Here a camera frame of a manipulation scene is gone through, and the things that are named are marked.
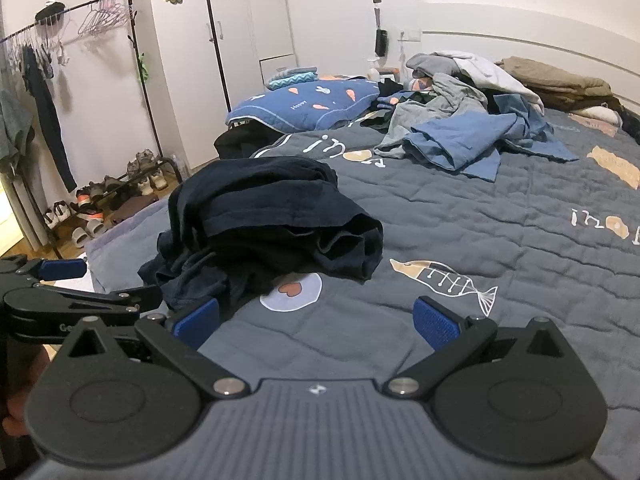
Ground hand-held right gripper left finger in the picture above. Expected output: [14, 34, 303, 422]
[62, 297, 251, 401]

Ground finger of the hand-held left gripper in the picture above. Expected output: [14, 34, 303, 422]
[0, 254, 87, 288]
[2, 283, 165, 322]

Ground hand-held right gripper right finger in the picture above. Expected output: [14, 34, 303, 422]
[382, 295, 576, 401]

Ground navy t-shirt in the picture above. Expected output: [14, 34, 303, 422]
[137, 156, 385, 318]

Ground black clothes rack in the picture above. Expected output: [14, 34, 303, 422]
[0, 0, 182, 261]

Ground black clothes pile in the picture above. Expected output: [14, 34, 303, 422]
[619, 107, 640, 142]

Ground person's left hand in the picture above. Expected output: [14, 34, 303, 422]
[0, 391, 32, 438]

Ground lavender blue blanket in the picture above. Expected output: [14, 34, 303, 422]
[85, 195, 173, 296]

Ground row of shoes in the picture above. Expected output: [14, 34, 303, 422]
[42, 149, 171, 251]

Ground grey quilted bedspread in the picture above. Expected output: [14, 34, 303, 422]
[85, 105, 640, 480]

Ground hanging grey garment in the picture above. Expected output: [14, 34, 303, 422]
[0, 87, 36, 162]

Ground hanging dark pants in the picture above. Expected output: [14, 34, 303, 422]
[22, 45, 79, 194]

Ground dark cloth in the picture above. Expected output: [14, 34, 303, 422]
[214, 125, 281, 161]

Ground blue garment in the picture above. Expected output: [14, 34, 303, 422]
[402, 110, 581, 183]

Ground dark green garment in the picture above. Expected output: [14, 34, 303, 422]
[360, 109, 402, 132]

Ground pale grey garment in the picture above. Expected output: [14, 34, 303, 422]
[372, 72, 491, 161]

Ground blue printed pillowcase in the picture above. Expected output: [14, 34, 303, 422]
[375, 77, 437, 111]

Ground blue carrot print pillow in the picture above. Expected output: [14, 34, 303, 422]
[225, 77, 383, 131]

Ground white garment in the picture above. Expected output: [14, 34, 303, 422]
[435, 50, 546, 111]

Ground bunch of pink hangers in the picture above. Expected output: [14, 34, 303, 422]
[77, 0, 133, 38]

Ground black hat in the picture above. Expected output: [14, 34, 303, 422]
[34, 2, 69, 27]

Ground grey sweatshirt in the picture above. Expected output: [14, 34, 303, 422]
[406, 51, 466, 80]

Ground teal zigzag cloth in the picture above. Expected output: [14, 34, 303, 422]
[267, 66, 321, 92]

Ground cream pillow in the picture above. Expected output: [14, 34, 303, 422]
[570, 104, 622, 127]

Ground khaki folded blanket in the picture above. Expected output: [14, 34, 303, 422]
[495, 56, 613, 100]

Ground white wardrobe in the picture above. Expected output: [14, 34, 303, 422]
[145, 0, 296, 116]

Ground white headboard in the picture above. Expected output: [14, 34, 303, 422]
[420, 2, 640, 106]

